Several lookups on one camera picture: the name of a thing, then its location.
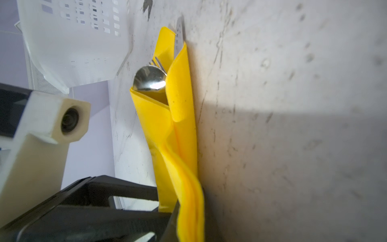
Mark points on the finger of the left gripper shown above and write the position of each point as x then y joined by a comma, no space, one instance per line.
98,191

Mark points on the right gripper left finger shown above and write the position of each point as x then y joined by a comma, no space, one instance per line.
65,223

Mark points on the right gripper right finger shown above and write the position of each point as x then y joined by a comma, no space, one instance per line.
170,234

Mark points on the metal spoon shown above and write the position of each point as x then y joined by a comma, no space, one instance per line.
150,79

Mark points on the white plastic perforated basket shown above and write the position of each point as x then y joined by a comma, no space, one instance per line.
75,43

